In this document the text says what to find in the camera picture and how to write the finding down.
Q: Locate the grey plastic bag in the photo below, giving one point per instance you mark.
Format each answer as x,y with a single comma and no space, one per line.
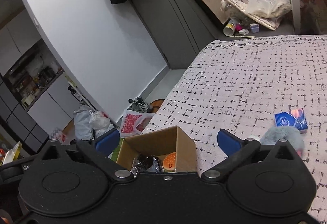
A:
83,129

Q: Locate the white plastic bag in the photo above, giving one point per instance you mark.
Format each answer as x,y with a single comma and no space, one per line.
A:
100,123

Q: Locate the blue tissue pack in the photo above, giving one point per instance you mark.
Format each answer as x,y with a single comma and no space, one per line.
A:
293,118

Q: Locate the white cabinet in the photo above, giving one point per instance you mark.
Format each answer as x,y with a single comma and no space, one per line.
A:
36,96

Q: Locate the black shoes by wall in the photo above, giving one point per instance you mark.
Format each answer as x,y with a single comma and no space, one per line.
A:
139,105

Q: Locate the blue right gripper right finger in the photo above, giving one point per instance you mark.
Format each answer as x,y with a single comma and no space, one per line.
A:
240,153

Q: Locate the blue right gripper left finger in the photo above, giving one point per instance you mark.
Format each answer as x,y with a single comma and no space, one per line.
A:
98,150

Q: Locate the small purple box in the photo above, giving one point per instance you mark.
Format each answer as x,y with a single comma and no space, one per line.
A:
254,28

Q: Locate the black item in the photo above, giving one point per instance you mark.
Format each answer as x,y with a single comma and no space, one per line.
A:
144,163

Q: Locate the brown cardboard box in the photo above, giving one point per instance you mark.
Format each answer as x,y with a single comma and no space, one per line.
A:
160,144

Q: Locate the beige tote bags pile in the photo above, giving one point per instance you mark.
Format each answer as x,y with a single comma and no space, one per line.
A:
267,13

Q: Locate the red white shopping bag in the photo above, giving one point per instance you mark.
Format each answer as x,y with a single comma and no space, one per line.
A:
133,123

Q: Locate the dark grey door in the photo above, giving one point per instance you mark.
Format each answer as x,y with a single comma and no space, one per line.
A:
179,28

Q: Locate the pack of pink bottles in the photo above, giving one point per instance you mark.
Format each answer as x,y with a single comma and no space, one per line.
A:
58,135

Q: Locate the white black patterned blanket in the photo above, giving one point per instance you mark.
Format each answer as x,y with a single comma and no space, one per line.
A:
240,86

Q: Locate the hamburger plush toy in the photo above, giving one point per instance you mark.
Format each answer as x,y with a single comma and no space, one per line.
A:
169,162

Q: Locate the green cartoon floor mat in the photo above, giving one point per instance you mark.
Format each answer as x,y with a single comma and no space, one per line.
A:
114,155

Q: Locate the grey blue plush ball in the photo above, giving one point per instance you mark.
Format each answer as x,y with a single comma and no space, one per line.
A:
291,134

